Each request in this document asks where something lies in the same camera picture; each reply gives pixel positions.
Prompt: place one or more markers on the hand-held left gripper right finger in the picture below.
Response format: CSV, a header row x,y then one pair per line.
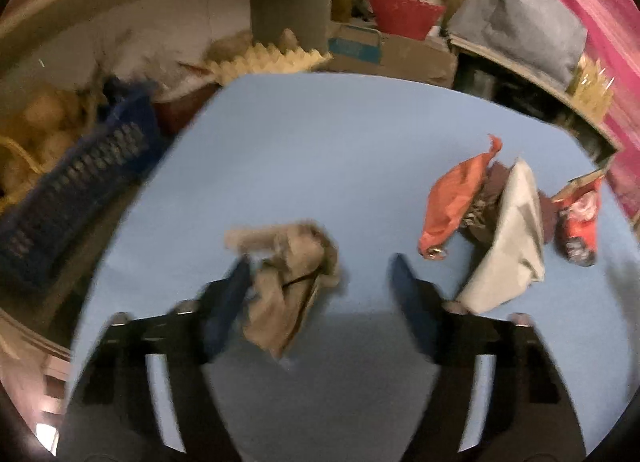
x,y
415,302

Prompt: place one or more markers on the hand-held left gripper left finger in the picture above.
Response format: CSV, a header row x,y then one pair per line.
x,y
225,307

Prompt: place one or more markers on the brown paper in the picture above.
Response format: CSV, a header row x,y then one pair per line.
x,y
290,282

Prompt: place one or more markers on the red-orange plastic wrapper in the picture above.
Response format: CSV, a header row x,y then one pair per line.
x,y
450,197

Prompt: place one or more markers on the silver grey wrapper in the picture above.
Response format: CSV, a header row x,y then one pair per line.
x,y
515,242

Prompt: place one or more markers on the dark brown printed snack packet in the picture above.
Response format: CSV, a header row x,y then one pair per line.
x,y
497,180

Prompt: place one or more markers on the red printed snack wrapper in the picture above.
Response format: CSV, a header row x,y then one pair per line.
x,y
580,222

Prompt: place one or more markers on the blue tablecloth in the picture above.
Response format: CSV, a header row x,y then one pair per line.
x,y
325,152

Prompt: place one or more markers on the blue plastic crate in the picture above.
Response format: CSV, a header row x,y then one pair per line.
x,y
75,177

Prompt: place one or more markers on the small red crate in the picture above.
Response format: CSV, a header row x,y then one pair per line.
x,y
180,107

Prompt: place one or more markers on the cardboard box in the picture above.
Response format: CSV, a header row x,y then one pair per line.
x,y
400,60

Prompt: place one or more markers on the yellow egg tray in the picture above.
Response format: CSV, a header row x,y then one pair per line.
x,y
270,62

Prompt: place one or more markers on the low wooden cabinet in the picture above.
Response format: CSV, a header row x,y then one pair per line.
x,y
595,130

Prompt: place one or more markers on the large loose potato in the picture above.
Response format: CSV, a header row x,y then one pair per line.
x,y
230,45

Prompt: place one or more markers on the small loose potato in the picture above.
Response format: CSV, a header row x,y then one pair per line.
x,y
288,39

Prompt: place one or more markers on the yellow utensil holder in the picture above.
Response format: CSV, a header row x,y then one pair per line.
x,y
590,87

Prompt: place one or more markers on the red woven bowl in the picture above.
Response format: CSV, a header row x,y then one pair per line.
x,y
405,15

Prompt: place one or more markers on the grey cloth cover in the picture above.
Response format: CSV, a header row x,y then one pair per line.
x,y
520,27

